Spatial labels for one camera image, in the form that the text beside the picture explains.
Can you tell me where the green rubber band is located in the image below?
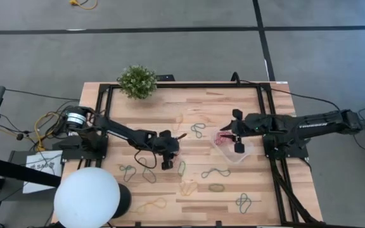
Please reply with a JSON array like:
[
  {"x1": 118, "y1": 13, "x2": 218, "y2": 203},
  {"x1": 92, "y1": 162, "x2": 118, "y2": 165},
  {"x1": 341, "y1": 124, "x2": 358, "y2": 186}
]
[
  {"x1": 208, "y1": 183, "x2": 226, "y2": 193},
  {"x1": 177, "y1": 160, "x2": 187, "y2": 177}
]

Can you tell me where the yellow floor cable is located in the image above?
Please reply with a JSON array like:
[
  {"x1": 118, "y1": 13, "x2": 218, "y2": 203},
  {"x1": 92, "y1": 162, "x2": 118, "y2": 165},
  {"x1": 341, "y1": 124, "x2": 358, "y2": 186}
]
[{"x1": 69, "y1": 0, "x2": 98, "y2": 10}]

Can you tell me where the white printed paper sheet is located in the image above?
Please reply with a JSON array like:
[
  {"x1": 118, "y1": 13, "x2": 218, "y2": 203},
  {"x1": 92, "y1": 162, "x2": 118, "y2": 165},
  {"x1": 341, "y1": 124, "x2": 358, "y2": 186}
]
[{"x1": 22, "y1": 150, "x2": 63, "y2": 194}]

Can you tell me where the long black power cable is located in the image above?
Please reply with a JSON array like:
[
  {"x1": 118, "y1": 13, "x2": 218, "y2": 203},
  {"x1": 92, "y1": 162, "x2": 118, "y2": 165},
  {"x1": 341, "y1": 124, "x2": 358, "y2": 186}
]
[{"x1": 231, "y1": 72, "x2": 342, "y2": 111}]

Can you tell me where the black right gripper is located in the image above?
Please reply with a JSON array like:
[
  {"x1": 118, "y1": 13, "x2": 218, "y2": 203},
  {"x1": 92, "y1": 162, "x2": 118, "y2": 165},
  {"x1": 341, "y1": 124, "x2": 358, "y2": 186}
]
[{"x1": 219, "y1": 109, "x2": 267, "y2": 144}]

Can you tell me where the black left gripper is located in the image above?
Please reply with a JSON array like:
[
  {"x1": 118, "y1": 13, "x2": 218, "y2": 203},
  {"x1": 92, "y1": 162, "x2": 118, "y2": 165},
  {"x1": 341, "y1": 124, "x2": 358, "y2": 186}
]
[{"x1": 150, "y1": 129, "x2": 188, "y2": 162}]

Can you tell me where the yellow cable bundle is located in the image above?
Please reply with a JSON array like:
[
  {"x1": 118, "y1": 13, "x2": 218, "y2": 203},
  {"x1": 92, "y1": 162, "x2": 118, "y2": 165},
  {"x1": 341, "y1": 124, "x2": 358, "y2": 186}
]
[{"x1": 34, "y1": 111, "x2": 60, "y2": 152}]

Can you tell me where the black support beam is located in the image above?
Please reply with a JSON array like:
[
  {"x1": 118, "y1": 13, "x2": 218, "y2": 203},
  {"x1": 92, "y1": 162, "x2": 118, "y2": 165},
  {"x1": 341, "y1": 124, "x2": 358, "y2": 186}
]
[{"x1": 0, "y1": 154, "x2": 62, "y2": 188}]

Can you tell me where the clear plastic bin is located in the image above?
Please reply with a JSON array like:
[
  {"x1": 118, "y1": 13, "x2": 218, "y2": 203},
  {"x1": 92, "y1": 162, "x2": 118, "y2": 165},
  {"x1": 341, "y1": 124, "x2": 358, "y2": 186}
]
[{"x1": 212, "y1": 127, "x2": 255, "y2": 165}]

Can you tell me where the black left wrist camera cable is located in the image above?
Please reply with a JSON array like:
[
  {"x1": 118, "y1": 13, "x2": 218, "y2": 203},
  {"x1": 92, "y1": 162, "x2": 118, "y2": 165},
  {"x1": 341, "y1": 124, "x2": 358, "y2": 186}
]
[{"x1": 134, "y1": 148, "x2": 158, "y2": 170}]

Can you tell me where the white globe lamp black base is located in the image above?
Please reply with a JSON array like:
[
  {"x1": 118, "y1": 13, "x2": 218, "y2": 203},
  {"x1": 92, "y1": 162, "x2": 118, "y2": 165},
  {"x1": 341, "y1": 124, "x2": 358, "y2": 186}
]
[{"x1": 53, "y1": 167, "x2": 132, "y2": 228}]

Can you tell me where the black aluminium table frame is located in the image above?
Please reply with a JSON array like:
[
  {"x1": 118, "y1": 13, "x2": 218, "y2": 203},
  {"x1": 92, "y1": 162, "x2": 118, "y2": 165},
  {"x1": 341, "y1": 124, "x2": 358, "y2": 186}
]
[{"x1": 95, "y1": 82, "x2": 323, "y2": 228}]

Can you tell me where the green potted plant black pot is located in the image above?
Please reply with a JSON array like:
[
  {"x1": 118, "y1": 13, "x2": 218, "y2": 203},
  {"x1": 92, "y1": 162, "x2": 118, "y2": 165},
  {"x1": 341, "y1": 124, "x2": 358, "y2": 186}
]
[{"x1": 116, "y1": 65, "x2": 158, "y2": 100}]

